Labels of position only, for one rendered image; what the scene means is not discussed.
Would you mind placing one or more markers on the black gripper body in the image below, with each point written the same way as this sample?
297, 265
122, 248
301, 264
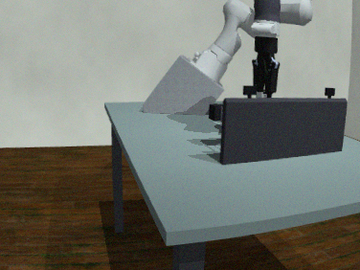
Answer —
266, 47

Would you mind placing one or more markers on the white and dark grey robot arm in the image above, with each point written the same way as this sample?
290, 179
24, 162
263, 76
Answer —
214, 62

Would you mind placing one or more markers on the dark grey rectangular panel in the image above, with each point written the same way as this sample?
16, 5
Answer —
261, 129

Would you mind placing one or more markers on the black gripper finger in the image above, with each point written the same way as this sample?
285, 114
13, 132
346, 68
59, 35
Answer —
273, 78
258, 73

